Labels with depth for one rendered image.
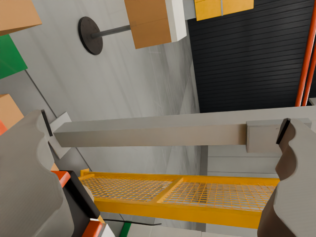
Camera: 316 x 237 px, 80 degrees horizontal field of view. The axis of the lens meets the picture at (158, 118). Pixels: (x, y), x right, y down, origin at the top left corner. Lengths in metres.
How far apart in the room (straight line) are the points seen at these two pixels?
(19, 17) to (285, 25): 10.79
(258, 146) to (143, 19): 1.35
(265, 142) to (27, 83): 1.65
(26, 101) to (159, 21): 1.21
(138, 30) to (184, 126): 1.00
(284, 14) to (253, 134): 10.12
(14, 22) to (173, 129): 0.96
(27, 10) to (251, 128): 1.25
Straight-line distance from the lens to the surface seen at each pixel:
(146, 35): 1.83
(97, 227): 0.23
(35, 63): 1.80
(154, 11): 1.81
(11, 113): 0.47
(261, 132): 1.20
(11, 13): 1.08
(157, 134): 1.31
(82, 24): 2.33
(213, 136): 1.26
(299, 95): 9.34
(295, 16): 11.26
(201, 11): 7.34
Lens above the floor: 1.34
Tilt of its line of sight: 19 degrees down
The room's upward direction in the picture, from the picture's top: 86 degrees clockwise
